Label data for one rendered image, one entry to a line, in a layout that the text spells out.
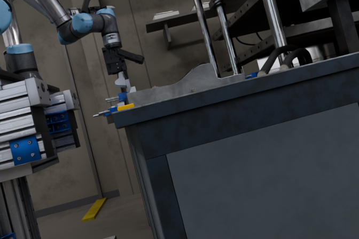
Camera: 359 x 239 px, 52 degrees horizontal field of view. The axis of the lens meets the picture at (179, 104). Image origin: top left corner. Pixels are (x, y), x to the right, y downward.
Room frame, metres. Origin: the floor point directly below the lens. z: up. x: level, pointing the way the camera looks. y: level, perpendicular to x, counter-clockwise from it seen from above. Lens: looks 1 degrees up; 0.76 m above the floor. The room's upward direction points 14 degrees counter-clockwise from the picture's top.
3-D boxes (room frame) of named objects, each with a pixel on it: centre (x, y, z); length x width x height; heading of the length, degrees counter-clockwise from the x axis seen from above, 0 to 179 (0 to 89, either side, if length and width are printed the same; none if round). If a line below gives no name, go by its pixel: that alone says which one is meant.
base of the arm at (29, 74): (1.76, 0.67, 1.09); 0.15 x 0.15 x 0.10
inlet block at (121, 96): (1.56, 0.23, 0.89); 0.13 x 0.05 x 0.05; 100
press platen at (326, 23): (2.40, -0.84, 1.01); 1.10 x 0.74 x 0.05; 10
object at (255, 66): (2.33, -0.72, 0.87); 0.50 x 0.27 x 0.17; 100
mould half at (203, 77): (1.66, -0.03, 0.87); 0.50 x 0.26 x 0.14; 100
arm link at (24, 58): (1.77, 0.68, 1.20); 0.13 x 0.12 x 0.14; 30
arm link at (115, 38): (1.56, 0.21, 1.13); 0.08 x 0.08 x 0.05
